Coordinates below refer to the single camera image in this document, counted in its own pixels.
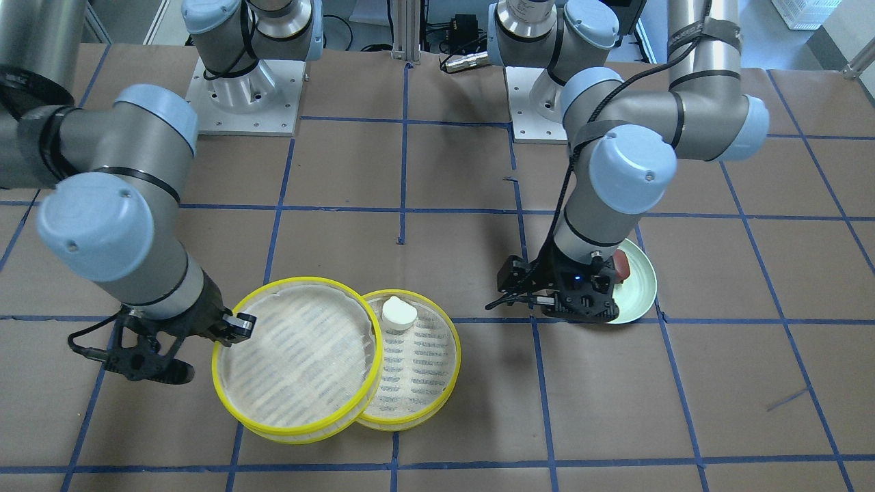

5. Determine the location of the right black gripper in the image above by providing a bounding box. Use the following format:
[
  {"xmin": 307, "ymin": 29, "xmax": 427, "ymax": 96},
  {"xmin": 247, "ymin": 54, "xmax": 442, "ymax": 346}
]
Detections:
[{"xmin": 113, "ymin": 284, "xmax": 257, "ymax": 354}]

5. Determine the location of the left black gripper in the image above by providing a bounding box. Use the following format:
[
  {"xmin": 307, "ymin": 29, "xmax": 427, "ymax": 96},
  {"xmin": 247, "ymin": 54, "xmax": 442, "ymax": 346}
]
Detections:
[{"xmin": 496, "ymin": 243, "xmax": 619, "ymax": 323}]

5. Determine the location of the yellow steamer layer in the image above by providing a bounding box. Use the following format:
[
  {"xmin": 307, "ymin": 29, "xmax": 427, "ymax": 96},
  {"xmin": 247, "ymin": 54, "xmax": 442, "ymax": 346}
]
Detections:
[
  {"xmin": 357, "ymin": 289, "xmax": 461, "ymax": 432},
  {"xmin": 211, "ymin": 277, "xmax": 384, "ymax": 445}
]

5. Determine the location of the white bun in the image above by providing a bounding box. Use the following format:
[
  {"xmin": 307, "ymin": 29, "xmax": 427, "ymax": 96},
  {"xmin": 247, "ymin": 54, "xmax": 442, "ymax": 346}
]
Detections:
[{"xmin": 380, "ymin": 295, "xmax": 418, "ymax": 334}]

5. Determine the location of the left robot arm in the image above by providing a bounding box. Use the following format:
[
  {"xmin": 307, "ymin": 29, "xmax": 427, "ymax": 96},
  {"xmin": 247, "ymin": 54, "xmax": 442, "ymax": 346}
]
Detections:
[{"xmin": 487, "ymin": 1, "xmax": 770, "ymax": 323}]

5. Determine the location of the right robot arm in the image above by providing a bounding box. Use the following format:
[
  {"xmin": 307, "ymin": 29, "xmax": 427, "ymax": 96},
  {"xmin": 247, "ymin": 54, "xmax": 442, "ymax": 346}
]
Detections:
[{"xmin": 1, "ymin": 1, "xmax": 324, "ymax": 384}]

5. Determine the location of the red-brown bun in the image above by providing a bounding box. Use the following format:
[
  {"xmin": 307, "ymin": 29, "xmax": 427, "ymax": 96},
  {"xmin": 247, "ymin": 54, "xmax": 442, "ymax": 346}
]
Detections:
[{"xmin": 612, "ymin": 248, "xmax": 632, "ymax": 284}]

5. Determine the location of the light green plate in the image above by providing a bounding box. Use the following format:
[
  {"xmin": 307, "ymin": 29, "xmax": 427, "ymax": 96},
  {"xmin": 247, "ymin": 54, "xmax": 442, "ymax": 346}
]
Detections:
[{"xmin": 608, "ymin": 238, "xmax": 658, "ymax": 325}]

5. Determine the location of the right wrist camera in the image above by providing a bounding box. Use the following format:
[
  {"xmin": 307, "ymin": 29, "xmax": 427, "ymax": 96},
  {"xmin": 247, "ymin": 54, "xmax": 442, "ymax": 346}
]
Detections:
[{"xmin": 103, "ymin": 336, "xmax": 195, "ymax": 384}]

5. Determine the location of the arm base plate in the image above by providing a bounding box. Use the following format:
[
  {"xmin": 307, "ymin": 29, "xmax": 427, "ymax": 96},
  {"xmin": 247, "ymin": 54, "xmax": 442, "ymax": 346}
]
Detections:
[
  {"xmin": 505, "ymin": 66, "xmax": 567, "ymax": 144},
  {"xmin": 185, "ymin": 59, "xmax": 306, "ymax": 137}
]

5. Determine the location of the aluminium frame post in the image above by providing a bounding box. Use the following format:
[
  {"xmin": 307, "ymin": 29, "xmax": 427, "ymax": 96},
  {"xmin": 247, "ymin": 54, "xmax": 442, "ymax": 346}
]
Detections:
[{"xmin": 390, "ymin": 1, "xmax": 424, "ymax": 66}]

